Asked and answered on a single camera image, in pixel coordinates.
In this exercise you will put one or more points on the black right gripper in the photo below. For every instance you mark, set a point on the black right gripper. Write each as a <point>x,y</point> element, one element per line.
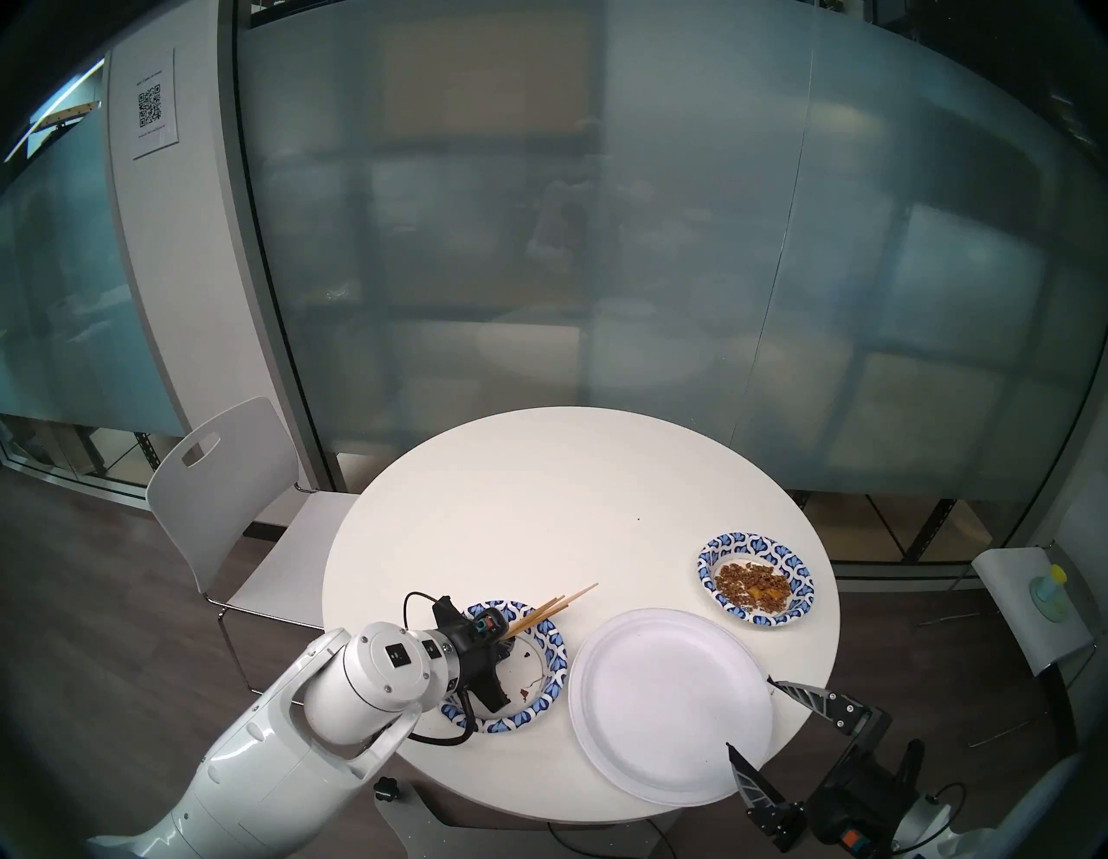
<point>857,797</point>

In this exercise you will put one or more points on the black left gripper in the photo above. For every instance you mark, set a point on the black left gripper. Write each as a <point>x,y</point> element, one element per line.
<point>459,662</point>

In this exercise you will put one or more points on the large blue patterned paper bowl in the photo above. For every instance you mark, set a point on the large blue patterned paper bowl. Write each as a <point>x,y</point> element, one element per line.
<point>545,693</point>

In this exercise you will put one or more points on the small white foam plate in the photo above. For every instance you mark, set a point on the small white foam plate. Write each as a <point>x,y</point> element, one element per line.
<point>671,701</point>

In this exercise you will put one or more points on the small blue patterned paper bowl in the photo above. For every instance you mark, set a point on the small blue patterned paper bowl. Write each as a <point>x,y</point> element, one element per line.
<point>792,563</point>

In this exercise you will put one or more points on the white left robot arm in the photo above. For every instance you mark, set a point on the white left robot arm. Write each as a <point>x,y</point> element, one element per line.
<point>381,675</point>

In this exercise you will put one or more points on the brown food scraps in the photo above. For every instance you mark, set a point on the brown food scraps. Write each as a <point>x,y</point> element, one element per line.
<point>525,693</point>

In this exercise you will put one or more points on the black knob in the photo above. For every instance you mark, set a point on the black knob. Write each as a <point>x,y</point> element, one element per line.
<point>386,789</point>

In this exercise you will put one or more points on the large white foam plate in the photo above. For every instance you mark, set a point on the large white foam plate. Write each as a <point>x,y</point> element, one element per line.
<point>595,765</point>

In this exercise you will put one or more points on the minced brown food leftovers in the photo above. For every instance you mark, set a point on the minced brown food leftovers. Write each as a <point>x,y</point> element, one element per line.
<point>753,584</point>

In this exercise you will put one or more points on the black metal shelf brace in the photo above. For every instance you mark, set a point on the black metal shelf brace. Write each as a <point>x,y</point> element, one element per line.
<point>930,528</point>

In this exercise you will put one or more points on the white chair holding bottle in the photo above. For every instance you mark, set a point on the white chair holding bottle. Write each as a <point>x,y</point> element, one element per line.
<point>1013,597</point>

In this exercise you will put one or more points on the clear bottle yellow cap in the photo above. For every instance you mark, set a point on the clear bottle yellow cap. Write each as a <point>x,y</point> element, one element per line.
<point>1049,593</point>

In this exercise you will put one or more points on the QR code paper sign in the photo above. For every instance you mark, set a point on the QR code paper sign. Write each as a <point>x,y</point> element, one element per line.
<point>154,104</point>

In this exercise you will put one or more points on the wooden shelf board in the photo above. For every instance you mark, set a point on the wooden shelf board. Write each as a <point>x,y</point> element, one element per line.
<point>74,111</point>

